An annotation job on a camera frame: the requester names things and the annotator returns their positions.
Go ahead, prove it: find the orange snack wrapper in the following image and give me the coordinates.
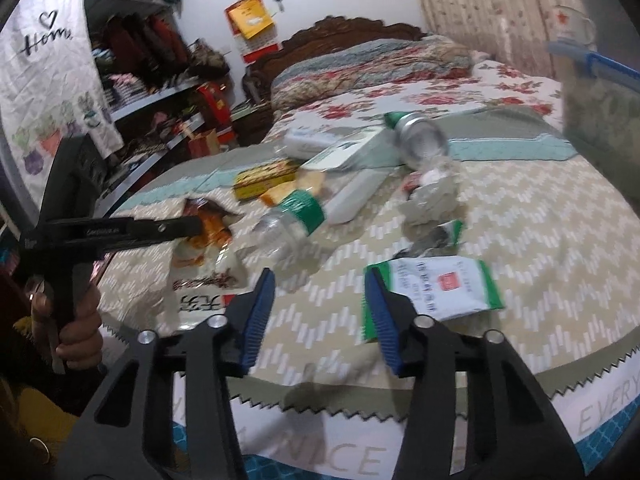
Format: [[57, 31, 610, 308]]
[[164, 197, 248, 332]]

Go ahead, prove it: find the white Home cloth cover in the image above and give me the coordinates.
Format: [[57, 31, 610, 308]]
[[1, 0, 124, 204]]

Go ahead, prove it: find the white green snack packet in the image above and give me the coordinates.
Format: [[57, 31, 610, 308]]
[[363, 256, 504, 321]]

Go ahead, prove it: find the yellow red wall calendar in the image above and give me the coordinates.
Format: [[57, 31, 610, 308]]
[[224, 0, 273, 40]]

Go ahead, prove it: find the carved wooden headboard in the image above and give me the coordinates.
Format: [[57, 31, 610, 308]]
[[232, 16, 426, 148]]

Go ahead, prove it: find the person left hand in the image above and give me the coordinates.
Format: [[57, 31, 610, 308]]
[[30, 285, 103, 370]]

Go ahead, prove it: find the yellow carton box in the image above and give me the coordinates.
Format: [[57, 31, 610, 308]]
[[232, 159, 299, 200]]

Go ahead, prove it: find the chevron beige bed blanket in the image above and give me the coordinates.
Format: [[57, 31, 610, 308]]
[[94, 109, 640, 476]]

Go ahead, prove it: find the patterned curtain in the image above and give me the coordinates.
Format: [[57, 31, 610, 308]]
[[420, 0, 586, 78]]

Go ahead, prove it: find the green aluminium can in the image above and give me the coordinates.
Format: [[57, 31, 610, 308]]
[[384, 112, 449, 170]]

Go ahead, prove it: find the clear bottle green label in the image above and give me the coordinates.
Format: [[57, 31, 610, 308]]
[[252, 190, 326, 260]]

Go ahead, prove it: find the clear bin blue handle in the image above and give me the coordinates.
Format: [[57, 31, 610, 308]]
[[547, 41, 639, 194]]

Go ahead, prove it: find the white red mug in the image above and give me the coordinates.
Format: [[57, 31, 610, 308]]
[[552, 6, 597, 47]]

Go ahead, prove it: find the cluttered storage shelf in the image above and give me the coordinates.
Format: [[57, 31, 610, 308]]
[[85, 0, 234, 205]]

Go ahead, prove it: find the white medicine box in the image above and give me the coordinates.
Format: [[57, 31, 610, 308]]
[[302, 126, 401, 171]]

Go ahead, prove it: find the white plastic tube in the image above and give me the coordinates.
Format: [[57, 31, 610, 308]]
[[322, 168, 393, 226]]

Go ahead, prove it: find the floral quilt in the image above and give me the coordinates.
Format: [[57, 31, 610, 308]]
[[267, 35, 562, 139]]

